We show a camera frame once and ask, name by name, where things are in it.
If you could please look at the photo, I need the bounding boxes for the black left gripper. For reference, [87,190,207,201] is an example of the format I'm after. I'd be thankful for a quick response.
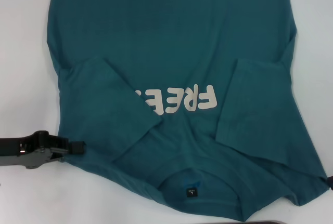
[0,130,86,170]

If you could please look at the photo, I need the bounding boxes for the teal t-shirt with FREE print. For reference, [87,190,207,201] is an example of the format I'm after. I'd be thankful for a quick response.
[46,0,330,221]

